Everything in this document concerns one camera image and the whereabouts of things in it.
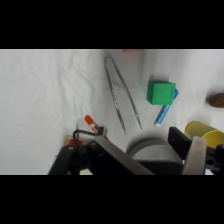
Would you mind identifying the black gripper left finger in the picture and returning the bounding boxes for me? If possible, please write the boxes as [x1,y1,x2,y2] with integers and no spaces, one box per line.
[48,136,155,175]

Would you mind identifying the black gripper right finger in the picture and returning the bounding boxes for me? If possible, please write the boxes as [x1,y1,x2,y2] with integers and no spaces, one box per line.
[167,126,224,175]

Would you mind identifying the green cube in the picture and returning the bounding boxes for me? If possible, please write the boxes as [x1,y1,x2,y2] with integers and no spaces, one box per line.
[146,80,177,106]

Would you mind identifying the yellow cup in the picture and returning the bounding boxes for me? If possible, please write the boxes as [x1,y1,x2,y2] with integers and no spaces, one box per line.
[184,120,224,148]

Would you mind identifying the grey bowl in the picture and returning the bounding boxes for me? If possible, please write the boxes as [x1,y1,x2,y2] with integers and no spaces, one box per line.
[125,134,184,168]

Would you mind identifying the blue and white marker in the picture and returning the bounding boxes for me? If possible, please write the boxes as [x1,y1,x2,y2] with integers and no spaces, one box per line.
[153,88,180,128]

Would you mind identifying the metal tweezers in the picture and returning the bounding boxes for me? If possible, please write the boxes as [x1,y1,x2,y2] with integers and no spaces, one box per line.
[103,54,144,136]

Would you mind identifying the small brown object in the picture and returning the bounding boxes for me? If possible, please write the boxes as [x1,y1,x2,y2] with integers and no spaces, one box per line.
[209,92,224,108]

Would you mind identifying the black wire clip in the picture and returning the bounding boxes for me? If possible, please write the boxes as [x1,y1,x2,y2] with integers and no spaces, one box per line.
[72,125,108,145]

